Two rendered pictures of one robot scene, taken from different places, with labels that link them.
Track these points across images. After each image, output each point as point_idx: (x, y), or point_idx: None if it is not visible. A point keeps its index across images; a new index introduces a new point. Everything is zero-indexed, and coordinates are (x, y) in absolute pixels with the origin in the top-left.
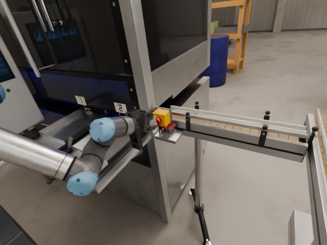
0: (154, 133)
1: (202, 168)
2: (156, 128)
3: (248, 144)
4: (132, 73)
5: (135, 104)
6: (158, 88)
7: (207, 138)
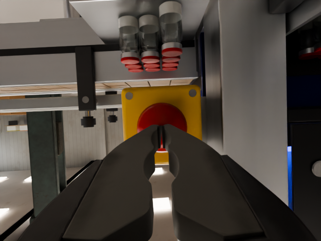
0: (213, 9)
1: None
2: (208, 40)
3: None
4: None
5: (317, 187)
6: None
7: (13, 35)
